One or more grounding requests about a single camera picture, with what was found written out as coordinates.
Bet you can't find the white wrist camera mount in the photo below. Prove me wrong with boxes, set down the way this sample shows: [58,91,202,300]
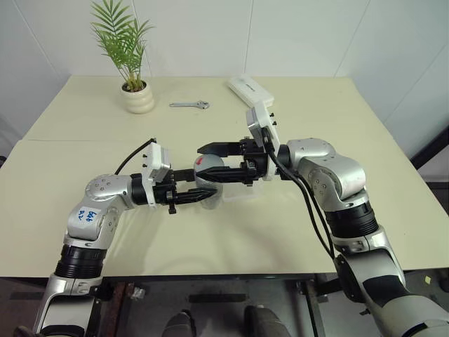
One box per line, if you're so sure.
[141,141,173,209]
[245,100,282,182]

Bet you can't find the dark rounded shape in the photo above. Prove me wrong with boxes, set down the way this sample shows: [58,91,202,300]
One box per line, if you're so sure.
[163,308,198,337]
[243,305,293,337]

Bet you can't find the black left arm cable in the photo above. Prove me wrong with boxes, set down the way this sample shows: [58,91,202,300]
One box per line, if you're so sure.
[113,138,157,176]

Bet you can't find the translucent grey jar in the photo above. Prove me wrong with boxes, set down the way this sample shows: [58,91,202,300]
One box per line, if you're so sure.
[194,177,225,212]

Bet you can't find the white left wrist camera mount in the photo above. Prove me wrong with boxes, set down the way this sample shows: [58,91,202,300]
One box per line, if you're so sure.
[141,141,173,209]

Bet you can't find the grey jar lid red arrow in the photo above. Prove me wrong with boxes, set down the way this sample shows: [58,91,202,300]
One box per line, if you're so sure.
[192,154,225,184]

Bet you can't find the silver adjustable wrench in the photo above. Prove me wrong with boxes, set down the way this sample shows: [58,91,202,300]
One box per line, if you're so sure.
[168,100,212,110]

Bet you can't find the black flat bar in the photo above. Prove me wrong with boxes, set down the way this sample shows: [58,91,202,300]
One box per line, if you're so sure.
[188,293,247,304]

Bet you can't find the green palm plant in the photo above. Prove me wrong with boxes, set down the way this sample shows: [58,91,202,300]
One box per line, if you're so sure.
[89,0,156,91]

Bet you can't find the white ribbed plant pot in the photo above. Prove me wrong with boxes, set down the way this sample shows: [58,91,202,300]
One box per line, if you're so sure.
[120,80,156,114]

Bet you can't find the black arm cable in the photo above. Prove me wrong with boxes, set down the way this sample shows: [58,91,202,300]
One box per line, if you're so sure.
[113,138,157,176]
[265,133,340,263]

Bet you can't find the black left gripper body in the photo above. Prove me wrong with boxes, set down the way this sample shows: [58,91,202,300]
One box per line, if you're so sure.
[153,170,178,216]

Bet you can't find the white flat rectangular case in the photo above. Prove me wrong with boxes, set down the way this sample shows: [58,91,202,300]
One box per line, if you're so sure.
[227,76,275,108]

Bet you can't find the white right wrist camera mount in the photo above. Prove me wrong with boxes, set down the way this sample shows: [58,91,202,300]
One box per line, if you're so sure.
[245,100,282,182]

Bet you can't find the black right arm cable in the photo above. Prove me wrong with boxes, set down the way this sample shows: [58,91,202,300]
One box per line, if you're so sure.
[265,133,340,263]

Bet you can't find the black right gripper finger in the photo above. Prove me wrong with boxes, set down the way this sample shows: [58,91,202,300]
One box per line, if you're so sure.
[199,167,247,184]
[196,140,243,157]

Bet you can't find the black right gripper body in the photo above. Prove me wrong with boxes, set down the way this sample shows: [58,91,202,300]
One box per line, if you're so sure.
[239,138,272,187]

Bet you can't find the black frame post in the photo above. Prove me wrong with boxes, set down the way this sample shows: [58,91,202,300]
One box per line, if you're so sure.
[409,124,449,183]

